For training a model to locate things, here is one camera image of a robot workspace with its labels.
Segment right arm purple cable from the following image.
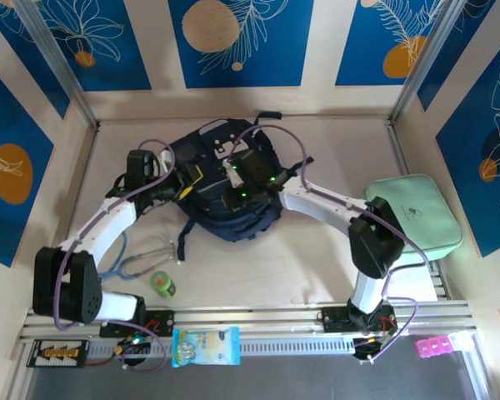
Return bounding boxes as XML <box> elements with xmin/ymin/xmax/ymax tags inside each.
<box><xmin>227</xmin><ymin>123</ymin><xmax>430</xmax><ymax>366</ymax></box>

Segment blue snack packet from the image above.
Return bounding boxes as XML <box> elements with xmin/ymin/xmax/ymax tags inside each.
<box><xmin>171</xmin><ymin>326</ymin><xmax>242</xmax><ymax>368</ymax></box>

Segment aluminium mounting rail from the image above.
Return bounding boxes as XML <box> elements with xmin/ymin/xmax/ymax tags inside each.
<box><xmin>18</xmin><ymin>307</ymin><xmax>478</xmax><ymax>347</ymax></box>

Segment pink clear pill organizer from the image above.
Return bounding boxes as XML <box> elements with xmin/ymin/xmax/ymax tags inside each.
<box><xmin>415</xmin><ymin>334</ymin><xmax>475</xmax><ymax>360</ymax></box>

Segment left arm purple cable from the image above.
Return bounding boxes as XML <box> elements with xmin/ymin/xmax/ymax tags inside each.
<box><xmin>52</xmin><ymin>139</ymin><xmax>178</xmax><ymax>374</ymax></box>

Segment green tape roll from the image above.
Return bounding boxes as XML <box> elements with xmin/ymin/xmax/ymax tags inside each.
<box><xmin>149</xmin><ymin>270</ymin><xmax>178</xmax><ymax>298</ymax></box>

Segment aluminium frame post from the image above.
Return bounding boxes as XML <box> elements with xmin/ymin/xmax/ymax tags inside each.
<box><xmin>389</xmin><ymin>0</ymin><xmax>473</xmax><ymax>123</ymax></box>
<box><xmin>14</xmin><ymin>0</ymin><xmax>100</xmax><ymax>128</ymax></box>

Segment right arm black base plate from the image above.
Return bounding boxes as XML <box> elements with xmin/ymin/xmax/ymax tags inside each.
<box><xmin>316</xmin><ymin>306</ymin><xmax>399</xmax><ymax>334</ymax></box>

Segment yellow power connector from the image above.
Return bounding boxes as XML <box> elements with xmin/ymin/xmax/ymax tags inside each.
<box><xmin>115</xmin><ymin>332</ymin><xmax>151</xmax><ymax>355</ymax></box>

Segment navy blue backpack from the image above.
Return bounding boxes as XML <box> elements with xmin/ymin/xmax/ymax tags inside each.
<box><xmin>166</xmin><ymin>110</ymin><xmax>316</xmax><ymax>264</ymax></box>

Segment grey slotted cable duct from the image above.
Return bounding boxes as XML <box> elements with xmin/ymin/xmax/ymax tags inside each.
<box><xmin>87</xmin><ymin>336</ymin><xmax>358</xmax><ymax>360</ymax></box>

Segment blue floral wall poster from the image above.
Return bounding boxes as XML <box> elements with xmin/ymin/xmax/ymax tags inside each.
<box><xmin>39</xmin><ymin>0</ymin><xmax>153</xmax><ymax>92</ymax></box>
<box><xmin>167</xmin><ymin>0</ymin><xmax>314</xmax><ymax>89</ymax></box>
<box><xmin>0</xmin><ymin>0</ymin><xmax>71</xmax><ymax>121</ymax></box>
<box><xmin>436</xmin><ymin>28</ymin><xmax>500</xmax><ymax>258</ymax></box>
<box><xmin>0</xmin><ymin>60</ymin><xmax>55</xmax><ymax>268</ymax></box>
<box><xmin>417</xmin><ymin>0</ymin><xmax>500</xmax><ymax>113</ymax></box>
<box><xmin>335</xmin><ymin>0</ymin><xmax>458</xmax><ymax>88</ymax></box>

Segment black power distribution board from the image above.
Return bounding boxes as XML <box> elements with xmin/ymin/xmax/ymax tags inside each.
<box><xmin>26</xmin><ymin>339</ymin><xmax>91</xmax><ymax>370</ymax></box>

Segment mint green zip case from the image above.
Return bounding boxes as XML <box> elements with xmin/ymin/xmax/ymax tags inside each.
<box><xmin>362</xmin><ymin>173</ymin><xmax>463</xmax><ymax>262</ymax></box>

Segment blue stethoscope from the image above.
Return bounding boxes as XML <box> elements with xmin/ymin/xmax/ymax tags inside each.
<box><xmin>99</xmin><ymin>231</ymin><xmax>181</xmax><ymax>283</ymax></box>

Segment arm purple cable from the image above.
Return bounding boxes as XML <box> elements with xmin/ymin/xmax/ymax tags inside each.
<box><xmin>227</xmin><ymin>123</ymin><xmax>430</xmax><ymax>366</ymax></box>
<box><xmin>52</xmin><ymin>139</ymin><xmax>178</xmax><ymax>374</ymax></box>

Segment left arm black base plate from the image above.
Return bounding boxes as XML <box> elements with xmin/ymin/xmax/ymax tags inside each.
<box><xmin>99</xmin><ymin>310</ymin><xmax>176</xmax><ymax>338</ymax></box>

